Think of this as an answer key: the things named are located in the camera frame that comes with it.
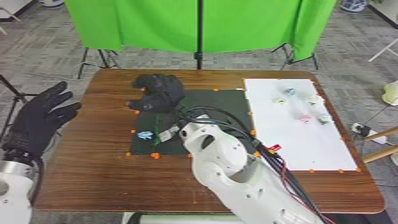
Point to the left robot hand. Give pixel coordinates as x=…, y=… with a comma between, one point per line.
x=36, y=123

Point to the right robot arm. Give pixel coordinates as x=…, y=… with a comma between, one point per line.
x=237, y=176

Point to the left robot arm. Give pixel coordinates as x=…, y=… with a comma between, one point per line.
x=13, y=193

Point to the black tripod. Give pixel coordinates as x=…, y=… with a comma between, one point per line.
x=11, y=96

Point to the blue flower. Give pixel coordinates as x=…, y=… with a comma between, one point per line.
x=145, y=135
x=289, y=91

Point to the dark mat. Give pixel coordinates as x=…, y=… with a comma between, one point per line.
x=219, y=103

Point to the pale grey bar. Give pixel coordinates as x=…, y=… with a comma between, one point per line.
x=178, y=219

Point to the black stand pole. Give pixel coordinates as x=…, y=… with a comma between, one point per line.
x=200, y=33

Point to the yellow flower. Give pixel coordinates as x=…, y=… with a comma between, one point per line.
x=278, y=99

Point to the white sheet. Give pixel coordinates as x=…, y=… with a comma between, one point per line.
x=296, y=140

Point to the pink flower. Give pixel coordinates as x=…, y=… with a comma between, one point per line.
x=306, y=118

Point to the white power strip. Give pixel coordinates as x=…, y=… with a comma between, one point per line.
x=360, y=129

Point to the wooden chair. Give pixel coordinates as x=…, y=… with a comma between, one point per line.
x=379, y=145

